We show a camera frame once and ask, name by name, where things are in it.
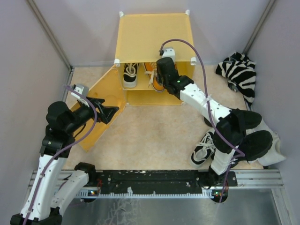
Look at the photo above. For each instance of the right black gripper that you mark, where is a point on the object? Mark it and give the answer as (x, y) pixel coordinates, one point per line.
(159, 74)

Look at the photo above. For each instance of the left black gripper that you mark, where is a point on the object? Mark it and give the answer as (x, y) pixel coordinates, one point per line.
(107, 113)

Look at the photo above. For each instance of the orange canvas sneaker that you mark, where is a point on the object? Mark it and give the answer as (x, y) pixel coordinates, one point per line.
(150, 68)
(154, 81)

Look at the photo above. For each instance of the black white canvas sneaker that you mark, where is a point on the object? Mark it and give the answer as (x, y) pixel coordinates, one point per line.
(130, 75)

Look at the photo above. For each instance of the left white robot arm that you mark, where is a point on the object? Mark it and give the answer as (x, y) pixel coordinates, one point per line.
(44, 206)

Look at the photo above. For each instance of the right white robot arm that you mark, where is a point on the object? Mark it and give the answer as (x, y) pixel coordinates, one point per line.
(225, 140)

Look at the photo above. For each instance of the yellow plastic shoe cabinet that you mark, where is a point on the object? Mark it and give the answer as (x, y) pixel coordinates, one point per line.
(140, 37)

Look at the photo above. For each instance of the zebra striped cloth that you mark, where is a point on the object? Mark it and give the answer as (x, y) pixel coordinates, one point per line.
(239, 71)

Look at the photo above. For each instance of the black chunky sneaker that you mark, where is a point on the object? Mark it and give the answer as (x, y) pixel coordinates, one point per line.
(256, 145)
(252, 118)

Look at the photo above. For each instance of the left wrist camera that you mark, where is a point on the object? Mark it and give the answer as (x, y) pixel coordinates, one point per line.
(80, 93)

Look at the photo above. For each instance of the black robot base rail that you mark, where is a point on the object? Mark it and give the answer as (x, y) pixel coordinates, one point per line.
(186, 184)

